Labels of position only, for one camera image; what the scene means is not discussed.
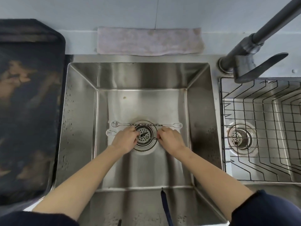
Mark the person's right hand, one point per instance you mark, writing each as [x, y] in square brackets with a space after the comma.
[172, 140]

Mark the person's left hand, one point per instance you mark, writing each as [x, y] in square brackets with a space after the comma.
[123, 140]

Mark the person's left fingers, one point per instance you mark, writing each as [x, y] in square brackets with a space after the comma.
[134, 135]

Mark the person's right fingers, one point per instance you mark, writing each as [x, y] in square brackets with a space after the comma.
[162, 135]

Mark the twisted metal stirrer fork end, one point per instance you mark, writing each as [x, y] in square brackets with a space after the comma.
[110, 133]

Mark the person's left forearm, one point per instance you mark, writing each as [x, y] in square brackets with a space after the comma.
[82, 181]

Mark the person's right forearm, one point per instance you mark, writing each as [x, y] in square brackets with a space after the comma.
[211, 181]

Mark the round metal drain strainer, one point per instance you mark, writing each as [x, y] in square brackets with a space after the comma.
[238, 136]
[142, 132]

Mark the twisted metal stirrer spoon fork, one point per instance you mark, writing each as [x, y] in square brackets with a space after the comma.
[122, 124]

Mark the large stainless steel sink basin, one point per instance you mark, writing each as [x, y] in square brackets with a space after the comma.
[145, 91]

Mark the pinkish grey dish cloth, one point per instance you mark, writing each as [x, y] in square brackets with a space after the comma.
[150, 41]

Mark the small stainless steel sink basin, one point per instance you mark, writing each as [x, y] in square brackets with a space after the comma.
[258, 116]

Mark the black drain tray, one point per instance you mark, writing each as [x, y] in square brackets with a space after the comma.
[28, 110]

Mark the dark grey kitchen faucet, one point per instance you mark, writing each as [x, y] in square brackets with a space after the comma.
[247, 48]

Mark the dark blue right sleeve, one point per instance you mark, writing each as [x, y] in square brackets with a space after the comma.
[265, 209]

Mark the dark blue sleeve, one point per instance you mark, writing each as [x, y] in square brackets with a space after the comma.
[35, 220]
[265, 209]

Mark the dark blue left sleeve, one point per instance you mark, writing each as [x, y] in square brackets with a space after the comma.
[35, 220]

